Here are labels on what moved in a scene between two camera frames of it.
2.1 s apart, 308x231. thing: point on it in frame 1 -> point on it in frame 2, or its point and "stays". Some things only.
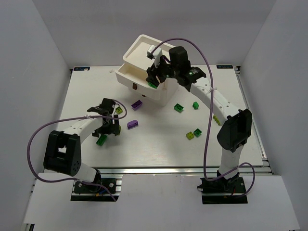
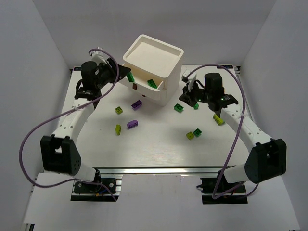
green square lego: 197,132 stays
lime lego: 119,110 stays
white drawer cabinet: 134,71 stays
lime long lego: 216,120 stays
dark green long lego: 101,140 -> 130,77
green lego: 178,107 stays
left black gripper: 111,122 -> 113,72
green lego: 152,85 stays
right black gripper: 155,75 -> 190,96
